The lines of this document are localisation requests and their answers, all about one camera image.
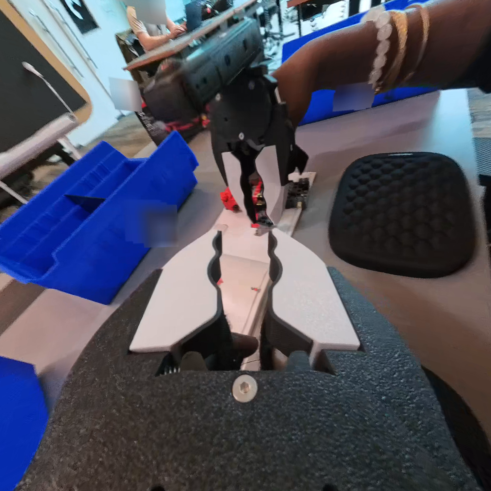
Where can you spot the person's right hand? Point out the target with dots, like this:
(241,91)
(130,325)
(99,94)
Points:
(322,65)

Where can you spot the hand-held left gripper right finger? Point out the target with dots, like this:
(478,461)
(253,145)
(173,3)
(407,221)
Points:
(314,307)

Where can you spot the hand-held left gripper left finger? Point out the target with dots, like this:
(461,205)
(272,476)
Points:
(176,307)

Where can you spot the lego instruction booklet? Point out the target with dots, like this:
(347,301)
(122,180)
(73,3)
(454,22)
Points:
(245,284)

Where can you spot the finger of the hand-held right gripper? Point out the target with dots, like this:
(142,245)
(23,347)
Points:
(234,176)
(272,180)

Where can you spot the red and black lego car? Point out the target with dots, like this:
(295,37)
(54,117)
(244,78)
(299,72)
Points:
(299,192)

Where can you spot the long wooden table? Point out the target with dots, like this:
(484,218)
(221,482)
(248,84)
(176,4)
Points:
(207,34)

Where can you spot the blue plastic bin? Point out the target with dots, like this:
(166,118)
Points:
(337,103)
(92,222)
(19,422)

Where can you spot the black quilted chair seat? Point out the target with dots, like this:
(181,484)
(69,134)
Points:
(403,215)
(468,430)

